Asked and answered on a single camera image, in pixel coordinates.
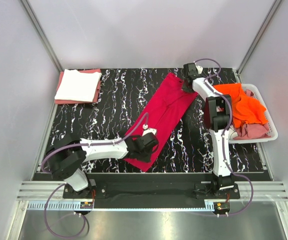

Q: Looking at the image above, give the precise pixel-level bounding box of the dusty pink t-shirt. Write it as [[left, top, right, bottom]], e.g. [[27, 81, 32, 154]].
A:
[[234, 89, 269, 141]]

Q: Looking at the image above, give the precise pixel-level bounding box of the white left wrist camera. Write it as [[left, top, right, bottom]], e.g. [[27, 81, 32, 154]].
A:
[[142, 124, 157, 136]]

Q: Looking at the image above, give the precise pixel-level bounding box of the aluminium corner post left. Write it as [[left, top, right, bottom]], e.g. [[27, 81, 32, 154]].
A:
[[19, 0, 64, 72]]

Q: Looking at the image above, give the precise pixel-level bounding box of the aluminium front rail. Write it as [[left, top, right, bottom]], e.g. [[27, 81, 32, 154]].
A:
[[17, 181, 288, 212]]

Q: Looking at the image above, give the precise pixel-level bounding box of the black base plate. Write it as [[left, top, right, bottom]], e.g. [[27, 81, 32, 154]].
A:
[[63, 173, 240, 211]]

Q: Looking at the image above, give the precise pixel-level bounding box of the orange t-shirt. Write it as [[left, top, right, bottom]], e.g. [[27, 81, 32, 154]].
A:
[[214, 83, 268, 128]]

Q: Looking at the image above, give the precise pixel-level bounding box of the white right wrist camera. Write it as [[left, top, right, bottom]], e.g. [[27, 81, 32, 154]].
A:
[[195, 64, 203, 75]]

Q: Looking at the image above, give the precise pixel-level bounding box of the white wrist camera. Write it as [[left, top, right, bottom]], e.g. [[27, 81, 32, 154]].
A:
[[195, 64, 203, 75], [142, 124, 157, 136]]

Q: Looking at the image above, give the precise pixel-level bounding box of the white plastic laundry basket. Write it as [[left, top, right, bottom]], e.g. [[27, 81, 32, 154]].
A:
[[224, 83, 278, 144]]

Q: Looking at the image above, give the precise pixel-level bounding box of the folded pink t-shirt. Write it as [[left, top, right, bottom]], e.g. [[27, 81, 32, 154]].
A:
[[54, 68, 102, 105]]

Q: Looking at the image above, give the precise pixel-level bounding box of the crimson red t-shirt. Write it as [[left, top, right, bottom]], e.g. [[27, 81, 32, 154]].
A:
[[125, 72, 197, 172]]

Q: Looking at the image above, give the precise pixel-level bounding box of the white printed t-shirt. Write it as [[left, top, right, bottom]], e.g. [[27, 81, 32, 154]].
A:
[[229, 125, 238, 140]]

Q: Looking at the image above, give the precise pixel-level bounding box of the aluminium corner post right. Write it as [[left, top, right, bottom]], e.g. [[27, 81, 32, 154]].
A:
[[236, 0, 283, 75]]

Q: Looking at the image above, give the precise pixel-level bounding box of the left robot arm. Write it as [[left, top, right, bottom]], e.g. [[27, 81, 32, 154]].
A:
[[41, 128, 159, 198]]

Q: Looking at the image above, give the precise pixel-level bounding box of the aluminium corner post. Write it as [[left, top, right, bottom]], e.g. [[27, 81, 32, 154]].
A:
[[19, 0, 64, 72], [236, 0, 283, 75]]

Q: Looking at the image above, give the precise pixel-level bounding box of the folded white t-shirt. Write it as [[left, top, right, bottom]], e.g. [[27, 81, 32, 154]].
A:
[[54, 69, 102, 103]]

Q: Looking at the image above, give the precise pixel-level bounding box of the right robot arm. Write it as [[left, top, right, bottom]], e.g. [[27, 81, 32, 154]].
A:
[[182, 62, 234, 198]]

